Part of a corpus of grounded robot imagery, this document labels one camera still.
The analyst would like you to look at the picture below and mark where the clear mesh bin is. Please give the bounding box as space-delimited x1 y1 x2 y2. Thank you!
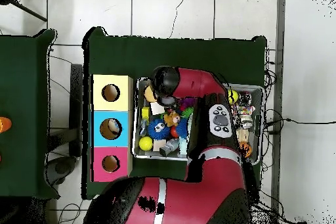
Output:
132 78 265 166

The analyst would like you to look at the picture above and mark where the wooden box with three holes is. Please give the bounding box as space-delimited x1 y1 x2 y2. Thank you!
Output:
91 74 135 183

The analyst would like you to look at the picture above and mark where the brown plush toy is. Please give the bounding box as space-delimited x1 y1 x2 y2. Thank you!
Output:
163 110 182 128

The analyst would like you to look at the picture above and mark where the blue fuzzy toy with eyes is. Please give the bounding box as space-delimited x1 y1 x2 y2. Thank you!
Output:
148 118 171 140

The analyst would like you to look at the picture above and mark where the mint green knitted cloth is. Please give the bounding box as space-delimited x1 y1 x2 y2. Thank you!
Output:
178 137 189 155

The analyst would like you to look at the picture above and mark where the plain yellow ball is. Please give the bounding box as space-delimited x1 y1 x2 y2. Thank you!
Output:
138 137 154 152

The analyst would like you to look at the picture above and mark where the yellow smiley ball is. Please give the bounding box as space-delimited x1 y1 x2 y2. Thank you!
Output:
228 89 240 104

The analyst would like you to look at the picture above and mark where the small orange basketball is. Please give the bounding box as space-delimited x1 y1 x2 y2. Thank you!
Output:
241 142 254 158

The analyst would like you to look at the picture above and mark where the green cloth side table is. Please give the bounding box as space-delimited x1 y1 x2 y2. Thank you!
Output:
0 29 58 198

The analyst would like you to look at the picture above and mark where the small orange object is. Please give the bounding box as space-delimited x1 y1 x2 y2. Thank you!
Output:
0 117 12 134

